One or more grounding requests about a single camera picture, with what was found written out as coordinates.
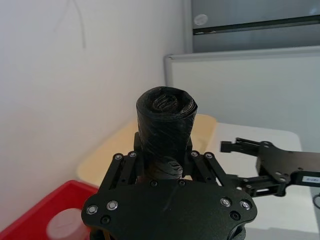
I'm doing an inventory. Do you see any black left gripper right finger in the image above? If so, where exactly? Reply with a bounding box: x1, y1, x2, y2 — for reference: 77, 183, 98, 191
184, 136, 231, 188

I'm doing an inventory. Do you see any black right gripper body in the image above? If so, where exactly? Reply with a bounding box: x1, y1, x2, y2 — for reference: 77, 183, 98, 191
255, 140, 320, 188

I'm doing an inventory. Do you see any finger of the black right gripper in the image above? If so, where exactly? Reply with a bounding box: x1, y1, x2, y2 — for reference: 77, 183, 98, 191
226, 173, 288, 199
219, 136, 262, 158

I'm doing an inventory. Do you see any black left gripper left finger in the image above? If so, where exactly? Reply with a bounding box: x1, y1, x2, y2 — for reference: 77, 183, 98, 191
99, 131, 146, 188

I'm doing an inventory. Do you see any black plastic bag roll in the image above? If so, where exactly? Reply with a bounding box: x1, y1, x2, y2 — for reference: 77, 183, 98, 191
135, 86, 199, 181

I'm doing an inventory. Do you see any cream plastic tray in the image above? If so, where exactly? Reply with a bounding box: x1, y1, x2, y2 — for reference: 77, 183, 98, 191
76, 113, 219, 189

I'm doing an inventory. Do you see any grey framed white panel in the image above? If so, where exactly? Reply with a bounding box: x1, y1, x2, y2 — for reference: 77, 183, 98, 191
163, 45, 320, 138

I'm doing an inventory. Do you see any white round container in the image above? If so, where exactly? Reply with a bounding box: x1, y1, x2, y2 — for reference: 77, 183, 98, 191
46, 207, 89, 240

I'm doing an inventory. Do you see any red plastic bin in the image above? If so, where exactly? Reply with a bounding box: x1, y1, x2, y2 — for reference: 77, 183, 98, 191
0, 179, 101, 240

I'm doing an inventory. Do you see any grey cabinet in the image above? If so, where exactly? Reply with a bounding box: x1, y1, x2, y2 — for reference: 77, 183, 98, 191
191, 0, 320, 54

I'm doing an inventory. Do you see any round white sticker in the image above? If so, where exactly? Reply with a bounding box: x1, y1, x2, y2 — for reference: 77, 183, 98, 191
194, 13, 209, 27

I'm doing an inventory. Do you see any thin dark cable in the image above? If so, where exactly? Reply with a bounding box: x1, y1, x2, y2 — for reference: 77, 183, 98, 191
311, 191, 320, 209

